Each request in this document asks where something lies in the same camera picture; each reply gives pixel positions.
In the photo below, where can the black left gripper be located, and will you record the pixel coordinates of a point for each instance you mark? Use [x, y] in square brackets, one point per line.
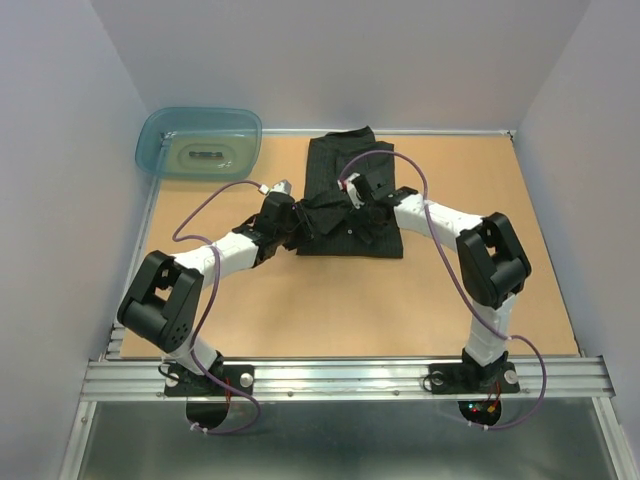
[304, 228]

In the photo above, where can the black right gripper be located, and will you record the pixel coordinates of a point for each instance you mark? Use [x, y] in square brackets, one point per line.
[357, 217]

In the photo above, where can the black pinstriped long sleeve shirt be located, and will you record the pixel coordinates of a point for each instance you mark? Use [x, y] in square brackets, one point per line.
[338, 227]

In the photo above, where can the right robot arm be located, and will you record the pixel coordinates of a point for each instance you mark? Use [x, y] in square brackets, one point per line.
[493, 270]

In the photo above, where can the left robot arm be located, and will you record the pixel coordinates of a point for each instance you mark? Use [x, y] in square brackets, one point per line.
[162, 301]

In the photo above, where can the blue transparent plastic bin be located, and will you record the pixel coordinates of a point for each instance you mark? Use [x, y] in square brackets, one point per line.
[199, 144]

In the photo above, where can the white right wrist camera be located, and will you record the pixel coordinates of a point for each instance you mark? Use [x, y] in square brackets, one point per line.
[348, 186]

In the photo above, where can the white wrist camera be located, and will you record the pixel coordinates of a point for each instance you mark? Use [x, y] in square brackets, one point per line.
[348, 186]
[283, 186]

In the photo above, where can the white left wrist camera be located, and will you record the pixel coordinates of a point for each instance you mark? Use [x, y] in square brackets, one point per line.
[283, 186]

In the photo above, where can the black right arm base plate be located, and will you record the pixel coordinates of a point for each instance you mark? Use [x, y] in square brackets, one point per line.
[467, 379]

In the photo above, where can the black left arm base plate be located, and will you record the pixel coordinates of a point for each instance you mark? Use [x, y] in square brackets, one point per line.
[181, 382]

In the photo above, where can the aluminium front rail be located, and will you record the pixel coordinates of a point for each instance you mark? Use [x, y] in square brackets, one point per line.
[336, 379]

